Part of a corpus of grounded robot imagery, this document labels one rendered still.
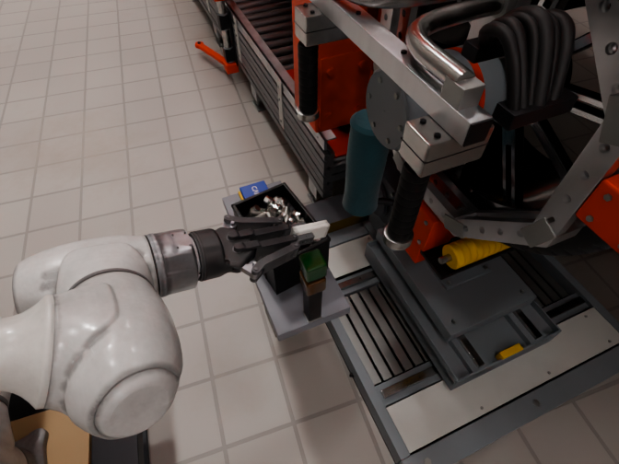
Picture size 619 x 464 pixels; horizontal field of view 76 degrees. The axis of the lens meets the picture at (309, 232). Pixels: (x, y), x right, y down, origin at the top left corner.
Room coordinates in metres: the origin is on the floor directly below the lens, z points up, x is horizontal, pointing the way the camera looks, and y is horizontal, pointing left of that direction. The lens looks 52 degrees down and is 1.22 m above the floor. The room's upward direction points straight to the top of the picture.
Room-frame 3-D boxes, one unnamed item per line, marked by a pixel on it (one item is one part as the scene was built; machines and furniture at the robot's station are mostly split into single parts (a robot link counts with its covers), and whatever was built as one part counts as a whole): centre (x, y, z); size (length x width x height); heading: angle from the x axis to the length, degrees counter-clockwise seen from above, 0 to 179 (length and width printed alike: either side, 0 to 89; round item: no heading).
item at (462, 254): (0.54, -0.42, 0.51); 0.29 x 0.06 x 0.06; 113
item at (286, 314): (0.57, 0.07, 0.44); 0.43 x 0.17 x 0.03; 23
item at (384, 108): (0.59, -0.22, 0.85); 0.21 x 0.14 x 0.14; 113
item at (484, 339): (0.64, -0.46, 0.13); 0.50 x 0.36 x 0.10; 23
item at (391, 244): (0.36, -0.13, 0.83); 0.04 x 0.04 x 0.16
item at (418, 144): (0.38, -0.16, 0.93); 0.09 x 0.05 x 0.05; 113
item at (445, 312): (0.68, -0.44, 0.32); 0.40 x 0.30 x 0.28; 23
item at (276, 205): (0.55, 0.07, 0.51); 0.20 x 0.14 x 0.13; 32
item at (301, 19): (0.69, -0.03, 0.93); 0.09 x 0.05 x 0.05; 113
